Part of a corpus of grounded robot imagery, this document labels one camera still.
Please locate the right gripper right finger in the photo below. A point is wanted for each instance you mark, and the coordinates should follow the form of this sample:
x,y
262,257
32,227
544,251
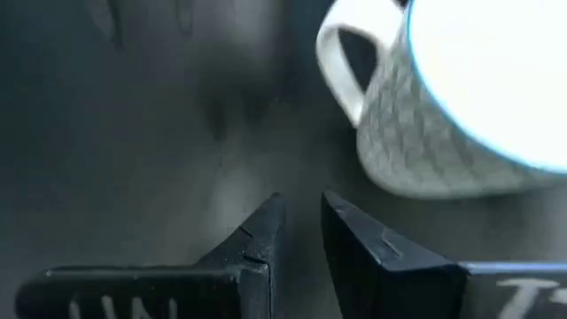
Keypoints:
x,y
398,292

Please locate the black table mat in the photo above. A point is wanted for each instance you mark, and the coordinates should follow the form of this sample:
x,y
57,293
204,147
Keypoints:
x,y
133,155

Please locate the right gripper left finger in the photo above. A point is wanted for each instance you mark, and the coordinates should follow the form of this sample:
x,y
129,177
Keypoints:
x,y
199,292

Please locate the grey textured blue rimmed mug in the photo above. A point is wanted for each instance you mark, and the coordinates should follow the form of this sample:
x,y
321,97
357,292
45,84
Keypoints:
x,y
421,146

